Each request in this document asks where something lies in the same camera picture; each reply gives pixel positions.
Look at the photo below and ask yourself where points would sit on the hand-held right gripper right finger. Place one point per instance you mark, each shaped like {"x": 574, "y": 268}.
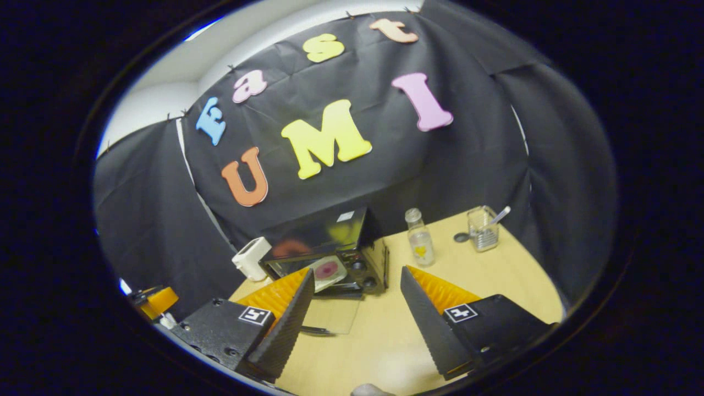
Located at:
{"x": 434, "y": 335}

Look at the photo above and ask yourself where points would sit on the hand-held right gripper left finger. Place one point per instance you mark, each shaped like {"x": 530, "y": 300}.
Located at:
{"x": 283, "y": 335}

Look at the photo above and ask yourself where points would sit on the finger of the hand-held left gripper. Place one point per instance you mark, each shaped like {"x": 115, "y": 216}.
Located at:
{"x": 159, "y": 301}

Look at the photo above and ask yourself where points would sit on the white rectangular plate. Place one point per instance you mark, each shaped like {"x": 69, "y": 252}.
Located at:
{"x": 322, "y": 283}

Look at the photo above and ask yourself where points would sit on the pink round food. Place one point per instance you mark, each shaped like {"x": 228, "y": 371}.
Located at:
{"x": 327, "y": 269}

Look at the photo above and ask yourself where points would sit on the black electric oven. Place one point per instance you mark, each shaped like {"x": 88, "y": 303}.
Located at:
{"x": 330, "y": 231}

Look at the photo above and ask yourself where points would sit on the white toaster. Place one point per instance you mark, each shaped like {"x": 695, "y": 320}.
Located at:
{"x": 250, "y": 258}

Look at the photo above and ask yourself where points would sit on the clear glass bottle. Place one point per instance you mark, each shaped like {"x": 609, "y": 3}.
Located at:
{"x": 421, "y": 245}

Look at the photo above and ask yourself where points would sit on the small black round cap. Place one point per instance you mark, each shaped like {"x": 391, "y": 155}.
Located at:
{"x": 461, "y": 237}

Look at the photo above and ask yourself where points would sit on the clear utensil holder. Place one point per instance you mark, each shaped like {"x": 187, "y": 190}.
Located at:
{"x": 483, "y": 234}

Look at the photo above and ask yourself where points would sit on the black backdrop cloth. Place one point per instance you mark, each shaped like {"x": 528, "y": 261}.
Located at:
{"x": 363, "y": 82}

